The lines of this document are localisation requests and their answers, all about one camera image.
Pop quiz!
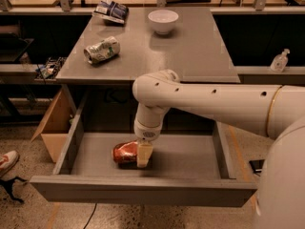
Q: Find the blue chip bag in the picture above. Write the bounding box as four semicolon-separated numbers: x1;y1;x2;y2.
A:
92;0;129;24

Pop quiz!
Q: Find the grey cabinet with top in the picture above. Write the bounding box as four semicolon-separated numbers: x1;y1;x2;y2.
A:
56;7;239;133

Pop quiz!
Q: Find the white red shoe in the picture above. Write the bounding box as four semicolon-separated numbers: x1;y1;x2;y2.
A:
0;151;19;177

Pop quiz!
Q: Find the black foot pedal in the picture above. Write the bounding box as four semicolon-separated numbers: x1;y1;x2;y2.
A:
249;159;264;174

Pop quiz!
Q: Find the black cable under drawer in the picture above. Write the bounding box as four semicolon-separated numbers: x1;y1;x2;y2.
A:
83;202;98;229

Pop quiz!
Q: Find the cardboard box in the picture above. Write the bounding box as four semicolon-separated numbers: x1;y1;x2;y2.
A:
30;89;72;163

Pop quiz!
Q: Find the open grey top drawer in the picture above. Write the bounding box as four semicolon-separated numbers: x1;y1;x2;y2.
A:
30;89;256;207

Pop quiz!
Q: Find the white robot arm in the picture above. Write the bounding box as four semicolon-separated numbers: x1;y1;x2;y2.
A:
132;70;305;229

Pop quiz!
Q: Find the red coke can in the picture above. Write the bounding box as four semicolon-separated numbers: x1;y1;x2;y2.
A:
112;140;137;164

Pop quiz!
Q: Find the clear sanitizer bottle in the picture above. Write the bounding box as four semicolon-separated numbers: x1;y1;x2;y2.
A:
270;49;290;73

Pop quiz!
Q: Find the white bowl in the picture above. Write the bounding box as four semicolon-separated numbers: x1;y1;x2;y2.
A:
148;10;179;34

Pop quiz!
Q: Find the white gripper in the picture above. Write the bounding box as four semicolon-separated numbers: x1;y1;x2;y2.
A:
133;119;162;168

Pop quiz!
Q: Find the crushed silver green can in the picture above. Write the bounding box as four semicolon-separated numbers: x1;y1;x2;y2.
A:
84;36;120;64

